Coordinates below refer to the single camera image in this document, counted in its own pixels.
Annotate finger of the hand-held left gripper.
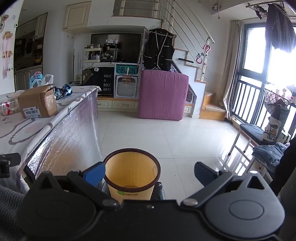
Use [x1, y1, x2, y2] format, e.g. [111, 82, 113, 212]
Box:
[0, 153, 22, 178]

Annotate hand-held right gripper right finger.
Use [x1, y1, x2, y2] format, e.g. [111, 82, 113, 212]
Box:
[180, 161, 270, 208]

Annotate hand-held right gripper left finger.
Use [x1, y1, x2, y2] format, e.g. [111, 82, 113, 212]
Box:
[31, 161, 120, 208]

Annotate yellow wastebasket with brown rim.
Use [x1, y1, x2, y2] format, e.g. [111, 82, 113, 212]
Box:
[103, 149, 161, 201]

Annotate clear plastic bottle white cap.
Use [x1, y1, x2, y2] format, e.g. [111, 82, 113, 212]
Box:
[0, 97, 21, 117]

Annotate teal plastic packaging bag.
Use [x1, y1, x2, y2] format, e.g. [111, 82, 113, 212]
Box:
[29, 72, 55, 89]

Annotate person's left forearm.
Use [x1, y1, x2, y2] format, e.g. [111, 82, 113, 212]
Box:
[0, 184, 28, 241]

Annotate white printed tablecloth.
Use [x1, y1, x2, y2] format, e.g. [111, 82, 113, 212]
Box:
[0, 85, 101, 158]

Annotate dark seat cushion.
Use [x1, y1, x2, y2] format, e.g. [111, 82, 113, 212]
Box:
[239, 123, 267, 145]

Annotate cardboard box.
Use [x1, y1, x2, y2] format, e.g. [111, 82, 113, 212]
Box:
[17, 85, 58, 119]

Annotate wooden staircase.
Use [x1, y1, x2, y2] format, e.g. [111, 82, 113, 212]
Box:
[172, 47, 228, 121]

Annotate folded blue clothes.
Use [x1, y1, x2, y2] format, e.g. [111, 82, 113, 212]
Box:
[252, 142, 288, 173]

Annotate low wooden drawer cabinet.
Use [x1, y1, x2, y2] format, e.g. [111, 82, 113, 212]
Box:
[97, 96, 194, 118]

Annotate cartoon print tote bag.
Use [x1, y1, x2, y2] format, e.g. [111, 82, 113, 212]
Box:
[264, 116, 283, 143]

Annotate person's dark clothing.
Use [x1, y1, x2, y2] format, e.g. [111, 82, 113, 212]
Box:
[269, 139, 296, 241]

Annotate black balcony railing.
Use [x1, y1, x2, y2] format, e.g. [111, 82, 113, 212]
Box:
[231, 75, 296, 138]

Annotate dark blue crumpled packet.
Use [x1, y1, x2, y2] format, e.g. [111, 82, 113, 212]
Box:
[53, 84, 73, 100]

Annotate black letter board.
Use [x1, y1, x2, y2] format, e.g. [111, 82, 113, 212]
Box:
[83, 67, 115, 96]

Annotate beige curtain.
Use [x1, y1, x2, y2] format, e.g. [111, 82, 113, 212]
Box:
[222, 20, 243, 120]

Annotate teal plate sign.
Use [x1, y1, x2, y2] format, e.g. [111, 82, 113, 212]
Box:
[116, 65, 139, 75]

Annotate kitchen cabinets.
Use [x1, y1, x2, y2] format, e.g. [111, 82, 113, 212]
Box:
[13, 13, 48, 91]

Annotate white shelf rack with bottles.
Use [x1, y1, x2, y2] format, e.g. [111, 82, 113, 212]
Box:
[82, 47, 103, 63]

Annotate black television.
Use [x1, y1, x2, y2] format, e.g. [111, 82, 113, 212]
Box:
[90, 33, 142, 63]

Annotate black vest with white trim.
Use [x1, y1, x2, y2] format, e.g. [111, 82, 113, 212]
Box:
[143, 28, 175, 72]

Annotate metal stair railing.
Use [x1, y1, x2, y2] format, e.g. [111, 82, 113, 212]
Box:
[159, 0, 215, 79]

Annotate dark hanging garment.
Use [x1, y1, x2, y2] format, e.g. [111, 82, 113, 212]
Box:
[265, 3, 296, 54]

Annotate white frame chair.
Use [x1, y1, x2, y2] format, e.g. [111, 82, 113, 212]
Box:
[228, 123, 274, 181]

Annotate wire basket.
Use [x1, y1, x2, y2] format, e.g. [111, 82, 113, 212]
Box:
[264, 83, 296, 110]

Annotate cream wall cupboard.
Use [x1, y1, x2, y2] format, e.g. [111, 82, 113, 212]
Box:
[62, 1, 92, 32]

